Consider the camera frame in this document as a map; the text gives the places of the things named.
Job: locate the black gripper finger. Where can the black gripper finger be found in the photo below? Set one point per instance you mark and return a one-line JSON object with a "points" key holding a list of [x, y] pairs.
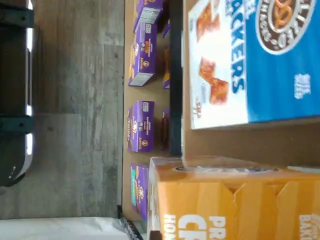
{"points": [[157, 236]]}

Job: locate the yellow white pretzel crackers box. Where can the yellow white pretzel crackers box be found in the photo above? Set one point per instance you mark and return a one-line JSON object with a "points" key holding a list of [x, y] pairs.
{"points": [[225, 200]]}

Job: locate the purple pasta box teal label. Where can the purple pasta box teal label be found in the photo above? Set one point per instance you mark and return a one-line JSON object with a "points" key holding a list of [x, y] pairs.
{"points": [[140, 190]]}

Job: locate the brown wooden shelf board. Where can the brown wooden shelf board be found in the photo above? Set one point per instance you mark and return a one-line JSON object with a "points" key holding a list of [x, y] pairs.
{"points": [[225, 142], [142, 94]]}

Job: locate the blue white pretzel crackers box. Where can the blue white pretzel crackers box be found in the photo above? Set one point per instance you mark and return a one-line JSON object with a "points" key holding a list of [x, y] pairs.
{"points": [[275, 100]]}

